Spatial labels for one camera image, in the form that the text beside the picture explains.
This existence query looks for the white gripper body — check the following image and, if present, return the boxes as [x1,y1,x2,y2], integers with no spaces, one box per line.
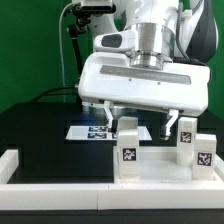
[78,31,210,117]

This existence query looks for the black cables on table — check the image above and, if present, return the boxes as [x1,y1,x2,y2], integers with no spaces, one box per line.
[29,85,81,104]

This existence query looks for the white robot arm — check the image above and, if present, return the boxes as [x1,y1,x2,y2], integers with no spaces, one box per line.
[78,0,218,139]

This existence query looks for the white sheet with tags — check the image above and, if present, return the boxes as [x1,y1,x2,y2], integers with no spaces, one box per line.
[66,126,152,141]

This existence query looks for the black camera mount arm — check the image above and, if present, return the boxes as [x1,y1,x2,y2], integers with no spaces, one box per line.
[67,3,91,76]

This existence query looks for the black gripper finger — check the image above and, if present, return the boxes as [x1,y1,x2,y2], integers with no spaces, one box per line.
[103,101,117,133]
[160,109,179,140]

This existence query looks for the grey camera on mount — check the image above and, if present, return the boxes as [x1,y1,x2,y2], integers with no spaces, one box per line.
[81,0,113,11]

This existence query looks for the white square tabletop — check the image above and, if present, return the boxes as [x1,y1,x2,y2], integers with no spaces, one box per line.
[113,146,224,184]

